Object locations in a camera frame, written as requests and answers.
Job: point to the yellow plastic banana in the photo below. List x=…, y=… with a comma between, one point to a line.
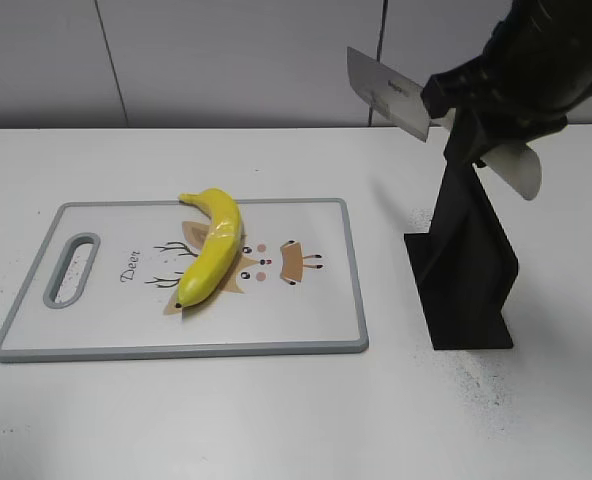
x=221, y=246

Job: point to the white-handled kitchen knife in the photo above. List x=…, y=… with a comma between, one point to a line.
x=398, y=99

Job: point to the white grey-rimmed cutting board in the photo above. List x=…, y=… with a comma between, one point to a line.
x=103, y=285

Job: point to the black knife stand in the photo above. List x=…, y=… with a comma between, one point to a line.
x=464, y=267

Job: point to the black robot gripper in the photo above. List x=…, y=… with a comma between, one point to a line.
x=534, y=69

